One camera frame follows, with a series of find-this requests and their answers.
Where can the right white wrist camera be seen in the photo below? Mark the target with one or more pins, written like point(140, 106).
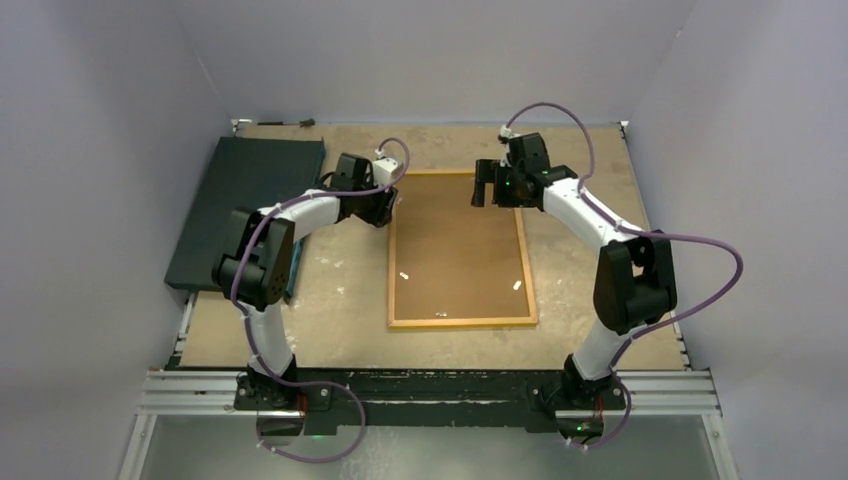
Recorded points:
point(505, 134)

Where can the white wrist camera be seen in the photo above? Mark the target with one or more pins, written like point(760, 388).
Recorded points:
point(505, 134)
point(386, 171)

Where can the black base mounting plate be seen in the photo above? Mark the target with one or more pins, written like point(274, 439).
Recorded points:
point(537, 401)

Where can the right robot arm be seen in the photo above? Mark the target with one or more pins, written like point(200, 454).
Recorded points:
point(635, 284)

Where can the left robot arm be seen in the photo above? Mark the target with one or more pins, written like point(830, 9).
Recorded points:
point(254, 268)

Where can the yellow picture frame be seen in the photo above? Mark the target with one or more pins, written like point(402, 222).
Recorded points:
point(464, 323)

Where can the dark blue flat box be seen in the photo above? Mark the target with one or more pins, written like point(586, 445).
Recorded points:
point(242, 172)

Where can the aluminium rail frame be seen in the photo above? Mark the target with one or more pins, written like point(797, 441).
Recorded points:
point(212, 393)

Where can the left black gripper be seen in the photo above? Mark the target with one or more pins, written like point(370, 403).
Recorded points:
point(381, 214)

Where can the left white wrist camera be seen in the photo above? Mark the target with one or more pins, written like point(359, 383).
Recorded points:
point(386, 171)

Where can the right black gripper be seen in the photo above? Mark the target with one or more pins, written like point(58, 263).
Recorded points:
point(488, 172)

